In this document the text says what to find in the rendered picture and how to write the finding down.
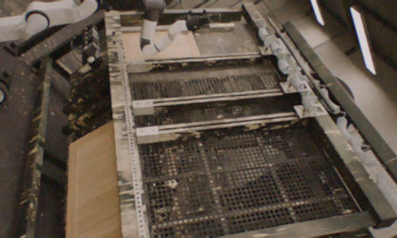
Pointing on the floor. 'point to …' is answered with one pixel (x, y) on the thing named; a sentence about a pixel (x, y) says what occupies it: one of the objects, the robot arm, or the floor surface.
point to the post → (38, 38)
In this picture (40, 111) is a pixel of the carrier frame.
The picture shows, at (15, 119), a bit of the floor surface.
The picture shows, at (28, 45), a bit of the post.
